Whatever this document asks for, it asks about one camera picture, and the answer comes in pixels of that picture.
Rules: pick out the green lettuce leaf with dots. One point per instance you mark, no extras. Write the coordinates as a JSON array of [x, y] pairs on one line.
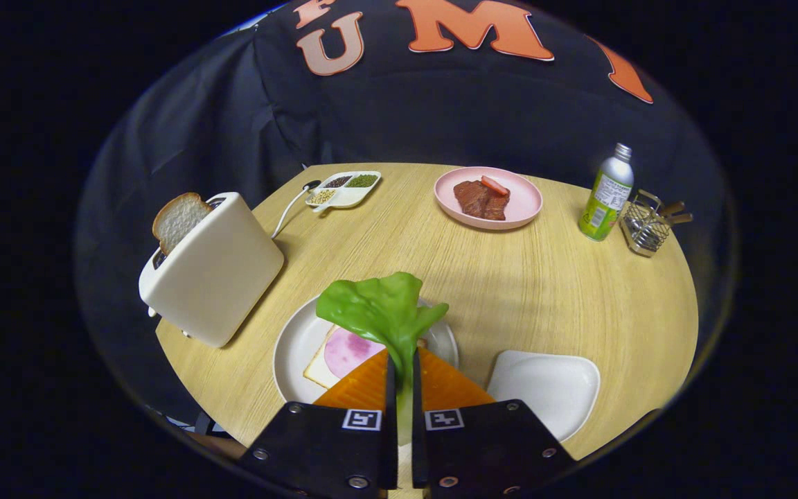
[[382, 308]]

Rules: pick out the white divided condiment dish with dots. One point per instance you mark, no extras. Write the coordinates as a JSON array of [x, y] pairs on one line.
[[350, 195]]

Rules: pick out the white curved plate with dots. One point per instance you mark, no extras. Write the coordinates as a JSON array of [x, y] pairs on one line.
[[544, 388]]

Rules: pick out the pink ham slice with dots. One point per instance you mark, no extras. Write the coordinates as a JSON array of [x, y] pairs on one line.
[[347, 353]]

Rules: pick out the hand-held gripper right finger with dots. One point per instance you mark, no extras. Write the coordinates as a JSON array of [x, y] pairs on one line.
[[489, 450]]

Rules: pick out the pink plate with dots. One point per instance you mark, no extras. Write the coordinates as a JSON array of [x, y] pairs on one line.
[[527, 201]]

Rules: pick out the white bread slice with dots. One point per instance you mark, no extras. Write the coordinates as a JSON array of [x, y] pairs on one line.
[[316, 371]]

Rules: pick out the green and silver bottle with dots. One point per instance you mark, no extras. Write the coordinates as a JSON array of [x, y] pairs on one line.
[[607, 194]]

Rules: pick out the black backdrop cloth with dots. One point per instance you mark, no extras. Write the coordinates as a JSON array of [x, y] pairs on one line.
[[406, 111]]

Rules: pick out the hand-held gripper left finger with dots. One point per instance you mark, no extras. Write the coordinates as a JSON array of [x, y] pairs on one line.
[[323, 450]]

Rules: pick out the pink sausage piece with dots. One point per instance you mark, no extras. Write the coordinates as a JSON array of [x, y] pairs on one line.
[[494, 186]]

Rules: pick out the red meat slab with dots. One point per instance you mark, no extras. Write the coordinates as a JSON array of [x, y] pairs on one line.
[[475, 201]]

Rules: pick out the toasted bread slice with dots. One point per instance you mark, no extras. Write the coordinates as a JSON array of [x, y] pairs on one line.
[[177, 218]]

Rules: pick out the white toaster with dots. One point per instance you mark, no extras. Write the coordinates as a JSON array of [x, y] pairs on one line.
[[219, 277]]

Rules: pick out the white round plate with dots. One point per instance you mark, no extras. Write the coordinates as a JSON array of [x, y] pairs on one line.
[[295, 353]]

